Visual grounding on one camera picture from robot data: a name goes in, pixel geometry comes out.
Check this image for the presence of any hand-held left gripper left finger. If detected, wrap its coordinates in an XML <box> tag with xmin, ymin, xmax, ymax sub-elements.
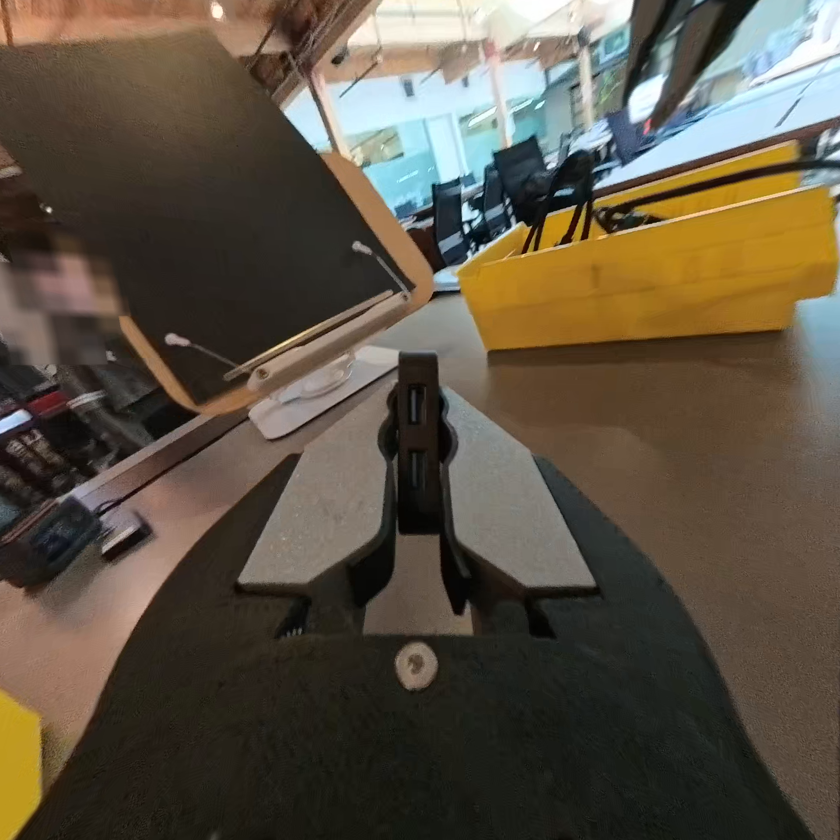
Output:
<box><xmin>236</xmin><ymin>384</ymin><xmax>400</xmax><ymax>611</ymax></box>

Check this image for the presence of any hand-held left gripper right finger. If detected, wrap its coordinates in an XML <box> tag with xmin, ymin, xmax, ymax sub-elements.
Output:
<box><xmin>436</xmin><ymin>386</ymin><xmax>598</xmax><ymax>618</ymax></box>

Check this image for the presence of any black HDMI switch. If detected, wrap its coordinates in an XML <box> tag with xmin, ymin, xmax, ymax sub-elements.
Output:
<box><xmin>396</xmin><ymin>351</ymin><xmax>441</xmax><ymax>536</ymax></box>

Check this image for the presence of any yellow plastic bin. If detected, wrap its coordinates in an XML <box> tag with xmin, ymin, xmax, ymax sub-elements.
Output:
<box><xmin>0</xmin><ymin>689</ymin><xmax>44</xmax><ymax>840</ymax></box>
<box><xmin>456</xmin><ymin>141</ymin><xmax>840</xmax><ymax>352</ymax></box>

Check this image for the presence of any green-plug braided HDMI cable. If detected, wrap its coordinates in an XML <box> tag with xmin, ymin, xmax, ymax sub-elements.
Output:
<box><xmin>594</xmin><ymin>157</ymin><xmax>840</xmax><ymax>232</ymax></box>

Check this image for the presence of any small black battery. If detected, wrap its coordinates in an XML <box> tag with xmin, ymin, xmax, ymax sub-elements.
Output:
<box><xmin>98</xmin><ymin>512</ymin><xmax>154</xmax><ymax>560</ymax></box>

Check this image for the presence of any black charger with display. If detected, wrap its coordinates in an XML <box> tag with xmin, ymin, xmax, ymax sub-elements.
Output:
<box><xmin>0</xmin><ymin>495</ymin><xmax>105</xmax><ymax>589</ymax></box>

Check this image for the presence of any black office chair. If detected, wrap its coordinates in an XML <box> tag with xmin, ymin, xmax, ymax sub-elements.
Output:
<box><xmin>430</xmin><ymin>177</ymin><xmax>472</xmax><ymax>262</ymax></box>
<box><xmin>492</xmin><ymin>134</ymin><xmax>551</xmax><ymax>227</ymax></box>

